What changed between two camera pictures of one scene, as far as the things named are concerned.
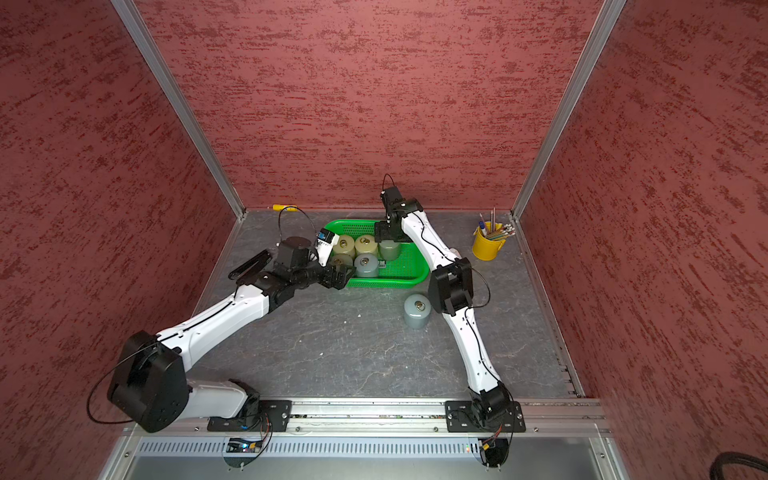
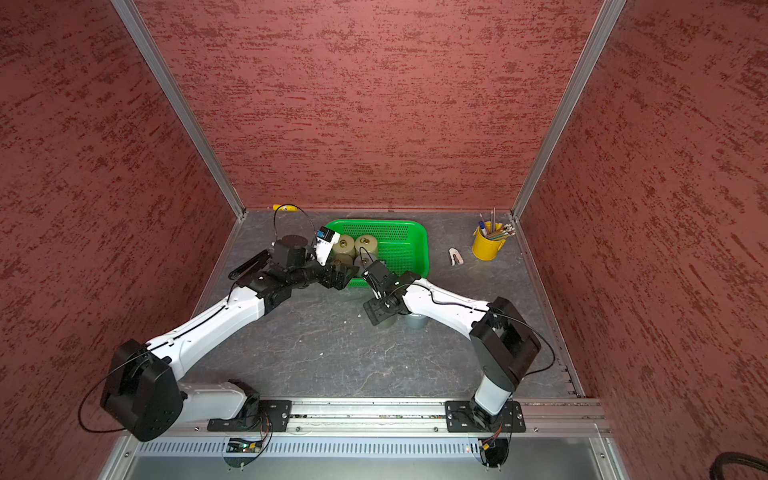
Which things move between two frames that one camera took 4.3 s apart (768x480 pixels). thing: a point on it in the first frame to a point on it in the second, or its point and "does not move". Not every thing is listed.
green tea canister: [389, 250] to [387, 323]
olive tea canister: [342, 260] does not move
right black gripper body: [391, 232] to [380, 309]
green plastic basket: [410, 271] does not move
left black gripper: [341, 280] does not move
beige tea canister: [344, 245] does not move
